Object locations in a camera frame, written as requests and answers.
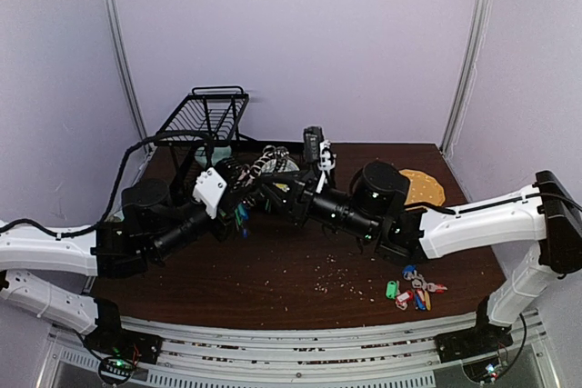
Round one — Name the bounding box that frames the teal ceramic bowl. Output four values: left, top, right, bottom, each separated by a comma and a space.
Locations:
195, 145, 232, 168

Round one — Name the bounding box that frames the red key tag in pile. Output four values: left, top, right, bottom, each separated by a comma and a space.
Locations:
395, 290, 415, 310

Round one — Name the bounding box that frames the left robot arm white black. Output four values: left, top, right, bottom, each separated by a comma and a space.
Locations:
1, 158, 262, 363

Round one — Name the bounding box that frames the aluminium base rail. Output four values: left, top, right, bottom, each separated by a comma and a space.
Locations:
38, 308, 558, 388

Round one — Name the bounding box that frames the blue key tag on disc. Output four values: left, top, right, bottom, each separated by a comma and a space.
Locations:
237, 204, 249, 238

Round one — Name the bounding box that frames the red headed silver key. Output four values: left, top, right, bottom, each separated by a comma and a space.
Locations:
425, 283, 448, 293

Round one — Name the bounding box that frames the yellow key tag in pile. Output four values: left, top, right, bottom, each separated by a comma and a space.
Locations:
422, 291, 431, 311

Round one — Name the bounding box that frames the left circuit board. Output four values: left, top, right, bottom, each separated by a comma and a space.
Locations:
97, 356, 135, 384

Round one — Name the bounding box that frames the left aluminium frame post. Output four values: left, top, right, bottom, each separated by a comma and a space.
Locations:
104, 0, 147, 140

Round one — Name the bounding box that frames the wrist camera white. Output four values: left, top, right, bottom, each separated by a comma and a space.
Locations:
303, 126, 336, 194
193, 167, 227, 219

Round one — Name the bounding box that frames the circuit board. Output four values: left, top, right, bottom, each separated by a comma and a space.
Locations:
97, 356, 135, 384
464, 358, 505, 383

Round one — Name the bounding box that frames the green key tag in pile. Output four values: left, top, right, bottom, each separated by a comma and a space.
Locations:
386, 281, 399, 300

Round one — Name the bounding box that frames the black keyring disc with rings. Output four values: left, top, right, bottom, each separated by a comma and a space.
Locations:
236, 144, 301, 244

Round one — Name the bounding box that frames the aluminium frame post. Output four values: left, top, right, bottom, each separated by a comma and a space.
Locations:
440, 0, 491, 157
104, 0, 147, 140

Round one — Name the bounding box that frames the yellow dotted plate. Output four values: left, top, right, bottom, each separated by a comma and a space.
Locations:
399, 169, 446, 206

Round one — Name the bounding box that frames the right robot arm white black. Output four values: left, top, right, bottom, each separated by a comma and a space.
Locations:
256, 161, 581, 363

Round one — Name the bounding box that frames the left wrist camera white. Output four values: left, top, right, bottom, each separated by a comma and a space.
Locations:
193, 167, 227, 219

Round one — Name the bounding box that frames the right circuit board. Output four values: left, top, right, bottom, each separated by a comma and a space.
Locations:
464, 358, 505, 383

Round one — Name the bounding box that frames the blue key tag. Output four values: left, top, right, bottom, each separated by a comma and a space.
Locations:
237, 204, 249, 238
402, 264, 416, 280

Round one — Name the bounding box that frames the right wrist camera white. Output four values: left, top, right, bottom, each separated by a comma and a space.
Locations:
303, 126, 336, 194

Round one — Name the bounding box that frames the black wire dish rack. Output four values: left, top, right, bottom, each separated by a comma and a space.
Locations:
152, 85, 313, 198

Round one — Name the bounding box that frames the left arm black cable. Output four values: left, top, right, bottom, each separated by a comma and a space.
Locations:
0, 129, 217, 242

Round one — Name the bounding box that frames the right aluminium frame post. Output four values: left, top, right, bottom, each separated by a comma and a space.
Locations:
440, 0, 491, 157

